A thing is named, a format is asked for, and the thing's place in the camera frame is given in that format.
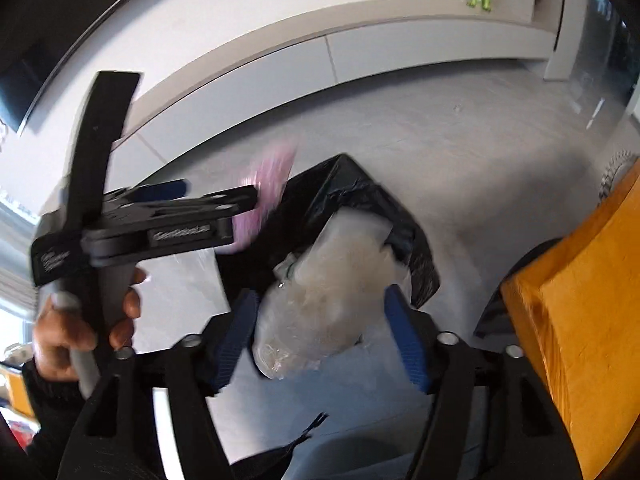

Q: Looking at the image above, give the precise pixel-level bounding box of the black wall television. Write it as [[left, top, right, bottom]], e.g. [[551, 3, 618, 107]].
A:
[[0, 0, 193, 136]]

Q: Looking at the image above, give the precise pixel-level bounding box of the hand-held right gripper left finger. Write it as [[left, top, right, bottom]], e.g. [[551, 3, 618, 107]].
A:
[[57, 290, 259, 480]]

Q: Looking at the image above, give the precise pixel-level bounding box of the black trash bag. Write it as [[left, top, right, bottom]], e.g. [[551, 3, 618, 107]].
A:
[[259, 154, 442, 311]]

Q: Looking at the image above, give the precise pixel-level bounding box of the clear plastic bag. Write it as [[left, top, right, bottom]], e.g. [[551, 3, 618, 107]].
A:
[[251, 210, 415, 382]]

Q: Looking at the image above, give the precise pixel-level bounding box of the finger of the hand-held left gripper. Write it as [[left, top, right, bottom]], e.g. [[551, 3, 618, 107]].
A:
[[122, 179, 190, 205], [150, 185, 261, 221]]

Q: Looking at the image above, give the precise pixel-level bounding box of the pink plastic bag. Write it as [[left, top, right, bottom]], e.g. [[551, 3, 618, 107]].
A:
[[227, 141, 297, 254]]

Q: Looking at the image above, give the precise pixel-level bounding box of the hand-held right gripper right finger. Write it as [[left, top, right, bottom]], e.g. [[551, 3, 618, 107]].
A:
[[382, 284, 584, 480]]

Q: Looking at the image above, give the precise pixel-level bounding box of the person's left hand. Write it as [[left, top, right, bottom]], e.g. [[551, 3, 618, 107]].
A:
[[32, 267, 149, 384]]

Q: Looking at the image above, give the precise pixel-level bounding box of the person's left forearm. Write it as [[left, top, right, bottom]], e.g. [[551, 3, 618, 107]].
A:
[[20, 360, 88, 466]]

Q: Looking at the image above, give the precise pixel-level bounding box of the white low cabinet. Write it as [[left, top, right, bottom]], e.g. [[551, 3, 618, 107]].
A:
[[37, 7, 568, 223]]

